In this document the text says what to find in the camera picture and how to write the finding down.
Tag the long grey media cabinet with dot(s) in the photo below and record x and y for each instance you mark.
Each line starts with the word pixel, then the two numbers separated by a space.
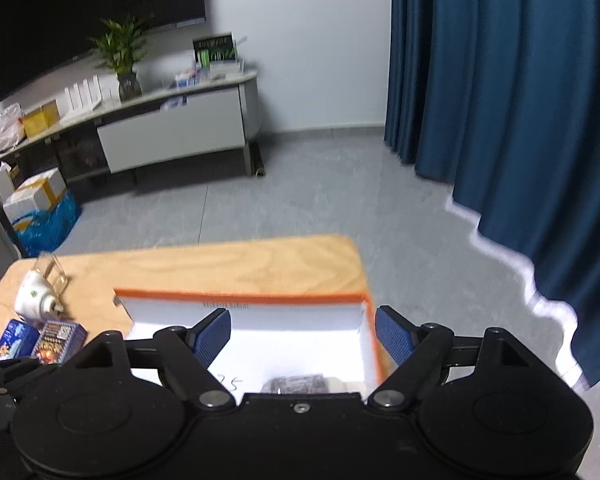
pixel 170 130

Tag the orange cardboard box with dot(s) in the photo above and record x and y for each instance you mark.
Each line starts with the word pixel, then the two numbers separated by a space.
pixel 290 315

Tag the clear tray with small items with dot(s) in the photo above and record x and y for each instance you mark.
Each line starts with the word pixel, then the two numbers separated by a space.
pixel 192 78

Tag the potted green plant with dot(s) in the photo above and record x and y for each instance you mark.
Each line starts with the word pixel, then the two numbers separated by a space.
pixel 122 55

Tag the blue tin box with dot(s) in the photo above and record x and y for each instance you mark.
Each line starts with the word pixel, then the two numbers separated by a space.
pixel 15 337

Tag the large black television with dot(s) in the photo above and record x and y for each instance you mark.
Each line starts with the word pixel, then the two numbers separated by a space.
pixel 80 10

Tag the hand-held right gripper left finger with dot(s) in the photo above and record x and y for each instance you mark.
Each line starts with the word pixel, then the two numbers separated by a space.
pixel 211 337

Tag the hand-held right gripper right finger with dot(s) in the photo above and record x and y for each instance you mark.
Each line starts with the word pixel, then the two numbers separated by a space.
pixel 395 335

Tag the blue curtain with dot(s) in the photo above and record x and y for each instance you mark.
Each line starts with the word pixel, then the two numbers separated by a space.
pixel 505 85

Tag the yellow box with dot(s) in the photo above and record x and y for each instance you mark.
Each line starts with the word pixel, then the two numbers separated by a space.
pixel 40 119

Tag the white router with antennas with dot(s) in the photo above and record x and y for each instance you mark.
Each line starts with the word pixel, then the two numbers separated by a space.
pixel 80 97

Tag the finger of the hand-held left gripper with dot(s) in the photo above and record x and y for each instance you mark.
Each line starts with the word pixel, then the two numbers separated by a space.
pixel 0 377

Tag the white plastic bag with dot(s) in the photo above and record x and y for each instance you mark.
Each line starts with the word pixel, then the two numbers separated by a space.
pixel 9 127

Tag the white plug-in device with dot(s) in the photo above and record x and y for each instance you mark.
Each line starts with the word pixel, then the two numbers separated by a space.
pixel 35 295

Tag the green and black box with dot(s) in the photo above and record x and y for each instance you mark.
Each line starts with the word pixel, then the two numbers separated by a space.
pixel 215 50

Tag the black textured object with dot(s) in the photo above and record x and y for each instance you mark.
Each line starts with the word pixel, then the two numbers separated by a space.
pixel 295 384

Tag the dark playing card box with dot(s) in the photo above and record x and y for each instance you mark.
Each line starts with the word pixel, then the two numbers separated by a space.
pixel 60 340

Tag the cardboard shipping box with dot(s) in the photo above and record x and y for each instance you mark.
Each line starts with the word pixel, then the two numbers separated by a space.
pixel 35 192

